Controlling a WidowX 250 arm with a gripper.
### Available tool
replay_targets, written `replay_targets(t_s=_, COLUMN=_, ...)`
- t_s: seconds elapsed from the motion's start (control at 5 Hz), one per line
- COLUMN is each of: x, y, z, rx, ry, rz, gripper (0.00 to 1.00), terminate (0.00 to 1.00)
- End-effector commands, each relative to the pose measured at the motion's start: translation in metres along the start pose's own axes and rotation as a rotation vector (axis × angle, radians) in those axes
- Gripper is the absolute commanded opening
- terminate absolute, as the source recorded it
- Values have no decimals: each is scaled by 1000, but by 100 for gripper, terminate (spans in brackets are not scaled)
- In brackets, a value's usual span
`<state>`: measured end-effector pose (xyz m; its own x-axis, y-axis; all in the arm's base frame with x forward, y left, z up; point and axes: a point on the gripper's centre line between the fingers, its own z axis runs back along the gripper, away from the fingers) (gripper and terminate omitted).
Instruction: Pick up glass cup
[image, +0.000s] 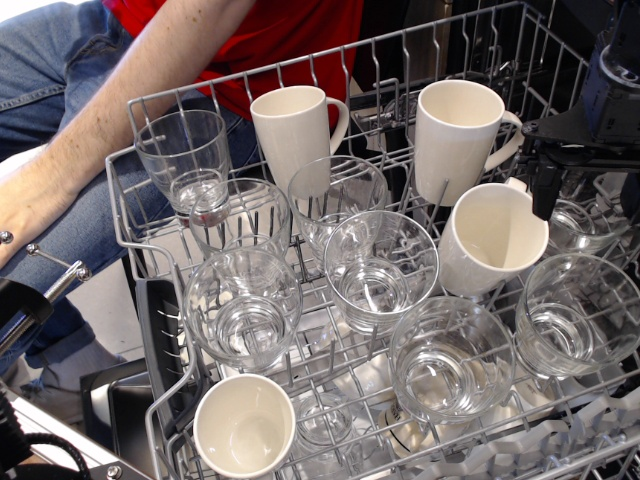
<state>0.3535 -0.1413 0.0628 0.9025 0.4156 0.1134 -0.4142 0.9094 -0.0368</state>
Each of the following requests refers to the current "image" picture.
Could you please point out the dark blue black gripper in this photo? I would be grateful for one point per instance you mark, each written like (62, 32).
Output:
(601, 131)

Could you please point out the person bare forearm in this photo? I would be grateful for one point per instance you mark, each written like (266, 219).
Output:
(95, 120)

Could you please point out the clear glass cup back left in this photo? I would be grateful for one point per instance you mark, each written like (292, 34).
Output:
(185, 153)

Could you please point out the white cup front left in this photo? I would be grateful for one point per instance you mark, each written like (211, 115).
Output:
(244, 427)

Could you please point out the clear glass far right back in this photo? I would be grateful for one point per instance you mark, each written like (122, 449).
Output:
(574, 228)

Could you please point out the white mug tilted right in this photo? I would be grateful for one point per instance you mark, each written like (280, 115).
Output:
(491, 236)

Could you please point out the tall white mug back right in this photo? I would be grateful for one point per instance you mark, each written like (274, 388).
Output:
(462, 130)

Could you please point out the tall white mug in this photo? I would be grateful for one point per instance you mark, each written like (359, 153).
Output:
(295, 126)
(462, 130)

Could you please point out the clear glass front right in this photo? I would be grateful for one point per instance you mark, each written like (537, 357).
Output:
(577, 315)

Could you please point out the clear glass front centre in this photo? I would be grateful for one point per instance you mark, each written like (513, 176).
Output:
(451, 361)

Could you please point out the clear glass second row middle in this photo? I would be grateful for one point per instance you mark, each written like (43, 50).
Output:
(329, 190)

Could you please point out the clear glass second row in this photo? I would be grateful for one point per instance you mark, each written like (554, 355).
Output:
(241, 213)
(329, 190)

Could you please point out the tall white mug back middle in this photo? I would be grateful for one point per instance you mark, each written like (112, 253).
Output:
(295, 126)

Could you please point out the red shirt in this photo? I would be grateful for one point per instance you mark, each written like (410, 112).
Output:
(277, 31)

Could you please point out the clear glass second row left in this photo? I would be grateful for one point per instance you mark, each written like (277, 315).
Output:
(241, 213)

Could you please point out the clear glass front left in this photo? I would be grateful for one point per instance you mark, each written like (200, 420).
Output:
(243, 307)

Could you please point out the small clear glass bottom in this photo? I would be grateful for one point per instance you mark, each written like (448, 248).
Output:
(324, 422)

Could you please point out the blue jeans leg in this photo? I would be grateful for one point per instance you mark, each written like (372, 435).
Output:
(75, 150)

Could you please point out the grey sock foot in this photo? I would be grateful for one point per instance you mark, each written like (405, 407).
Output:
(58, 389)

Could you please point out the black clamp with metal screw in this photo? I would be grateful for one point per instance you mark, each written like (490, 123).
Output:
(23, 307)

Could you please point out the grey wire dishwasher rack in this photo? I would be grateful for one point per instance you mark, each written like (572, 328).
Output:
(555, 429)

